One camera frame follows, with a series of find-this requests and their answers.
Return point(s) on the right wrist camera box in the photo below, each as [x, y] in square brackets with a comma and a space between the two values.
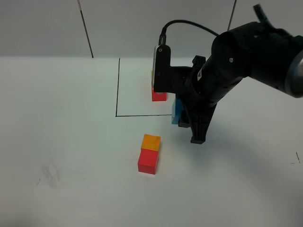
[167, 78]

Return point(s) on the red template block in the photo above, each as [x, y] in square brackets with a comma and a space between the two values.
[158, 96]

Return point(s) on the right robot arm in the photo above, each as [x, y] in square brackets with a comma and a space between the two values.
[256, 50]

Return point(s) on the blue block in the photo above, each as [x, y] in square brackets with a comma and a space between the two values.
[177, 109]

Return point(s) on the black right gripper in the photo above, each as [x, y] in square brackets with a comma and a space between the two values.
[228, 64]

